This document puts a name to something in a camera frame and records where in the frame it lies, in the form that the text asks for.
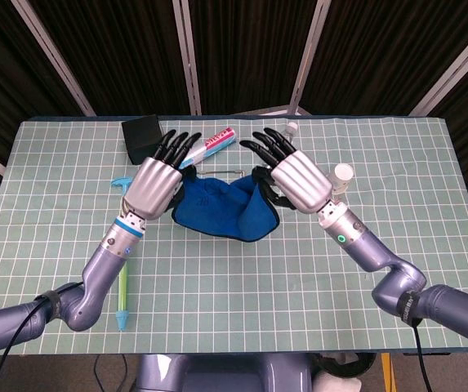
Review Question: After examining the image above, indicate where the foil-wrapped tube package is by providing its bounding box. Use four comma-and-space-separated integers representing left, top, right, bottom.
178, 126, 238, 171

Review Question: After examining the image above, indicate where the black box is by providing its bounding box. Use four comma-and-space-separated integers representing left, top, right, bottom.
121, 114, 165, 166

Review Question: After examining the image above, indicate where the black cable on floor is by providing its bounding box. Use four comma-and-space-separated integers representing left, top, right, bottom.
92, 354, 129, 392

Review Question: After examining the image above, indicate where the yellow table leg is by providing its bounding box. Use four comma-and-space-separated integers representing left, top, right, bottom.
380, 353, 394, 392

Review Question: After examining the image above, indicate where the green white checkered tablecloth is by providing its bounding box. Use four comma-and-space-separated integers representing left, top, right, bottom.
0, 116, 468, 356

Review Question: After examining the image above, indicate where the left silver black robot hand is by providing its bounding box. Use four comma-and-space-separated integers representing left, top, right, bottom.
121, 129, 204, 220

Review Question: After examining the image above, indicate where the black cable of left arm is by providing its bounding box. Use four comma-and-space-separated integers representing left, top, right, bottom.
0, 281, 84, 392

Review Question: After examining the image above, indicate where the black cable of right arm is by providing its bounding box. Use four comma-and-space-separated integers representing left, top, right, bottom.
410, 321, 434, 392

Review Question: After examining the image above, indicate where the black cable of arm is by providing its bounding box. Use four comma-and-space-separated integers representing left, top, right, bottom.
0, 281, 84, 392
410, 321, 434, 392

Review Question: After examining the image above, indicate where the white paper cup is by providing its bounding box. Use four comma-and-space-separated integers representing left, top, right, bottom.
326, 163, 354, 198

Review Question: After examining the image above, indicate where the black round bin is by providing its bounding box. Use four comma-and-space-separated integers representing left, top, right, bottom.
318, 353, 377, 379

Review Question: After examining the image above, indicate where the green blue water pump toy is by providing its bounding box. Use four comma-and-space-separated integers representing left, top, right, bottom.
109, 176, 133, 332

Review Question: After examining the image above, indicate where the metal wire rack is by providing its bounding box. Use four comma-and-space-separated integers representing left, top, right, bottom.
197, 166, 256, 179

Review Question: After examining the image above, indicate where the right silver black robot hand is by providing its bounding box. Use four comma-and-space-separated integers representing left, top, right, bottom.
238, 127, 335, 214

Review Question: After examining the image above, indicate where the purple robot torso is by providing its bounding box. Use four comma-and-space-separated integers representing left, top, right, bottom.
135, 353, 314, 392

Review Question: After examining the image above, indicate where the blue microfibre cloth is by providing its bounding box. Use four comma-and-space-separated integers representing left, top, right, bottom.
171, 173, 280, 243

